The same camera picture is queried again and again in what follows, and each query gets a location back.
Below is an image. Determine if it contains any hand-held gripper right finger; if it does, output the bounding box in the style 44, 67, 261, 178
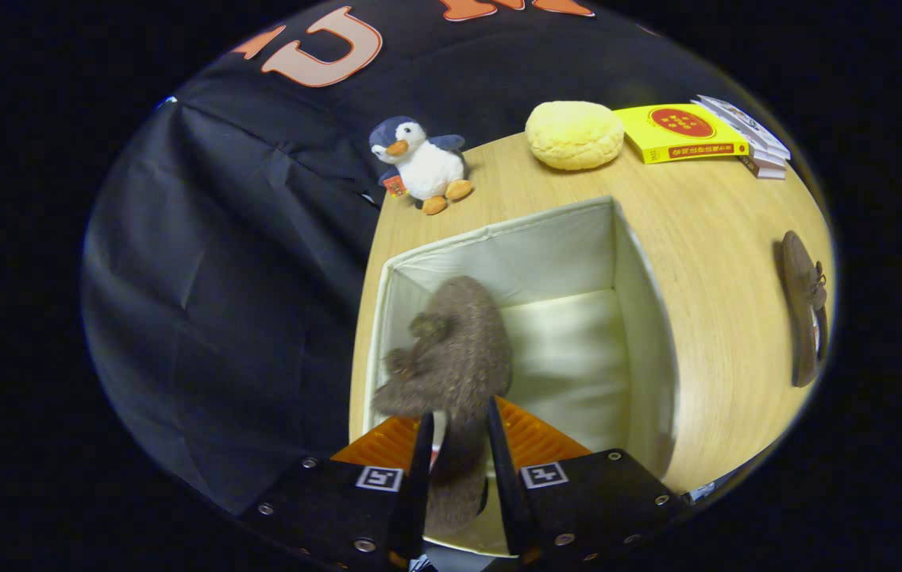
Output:
485, 396, 690, 565

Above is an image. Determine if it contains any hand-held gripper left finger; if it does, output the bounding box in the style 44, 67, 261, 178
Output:
241, 411, 436, 569

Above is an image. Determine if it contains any beige fabric storage box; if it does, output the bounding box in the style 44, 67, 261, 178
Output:
362, 196, 678, 557

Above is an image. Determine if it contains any brown fuzzy shoe with bow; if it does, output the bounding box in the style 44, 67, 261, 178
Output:
372, 275, 515, 541
781, 230, 830, 388

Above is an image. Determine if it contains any black backdrop cloth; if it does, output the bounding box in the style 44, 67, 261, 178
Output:
82, 0, 738, 517

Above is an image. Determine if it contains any penguin plush toy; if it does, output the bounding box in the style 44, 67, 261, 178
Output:
368, 116, 474, 216

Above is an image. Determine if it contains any yellow bun-shaped cushion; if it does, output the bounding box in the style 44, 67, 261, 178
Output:
525, 101, 626, 172

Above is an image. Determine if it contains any yellow book with red circle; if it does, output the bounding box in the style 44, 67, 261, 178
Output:
614, 103, 750, 165

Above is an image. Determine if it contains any grey book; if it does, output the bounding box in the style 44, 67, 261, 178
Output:
739, 155, 787, 180

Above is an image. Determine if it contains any white illustrated book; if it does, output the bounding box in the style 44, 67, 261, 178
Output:
693, 95, 792, 161

